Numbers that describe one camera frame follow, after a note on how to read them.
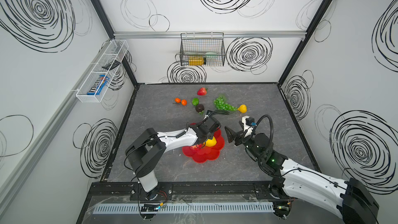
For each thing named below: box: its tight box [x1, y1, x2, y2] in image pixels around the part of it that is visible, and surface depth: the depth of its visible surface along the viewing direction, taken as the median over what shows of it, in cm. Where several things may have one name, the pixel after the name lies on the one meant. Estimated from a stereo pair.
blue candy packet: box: [86, 74, 110, 96], surface depth 72 cm
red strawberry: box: [196, 87, 209, 96], surface depth 114 cm
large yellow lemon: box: [203, 135, 218, 148], surface depth 88 cm
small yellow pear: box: [237, 104, 248, 114], surface depth 104 cm
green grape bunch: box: [213, 96, 238, 112], surface depth 104 cm
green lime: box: [191, 97, 200, 107], surface depth 107 cm
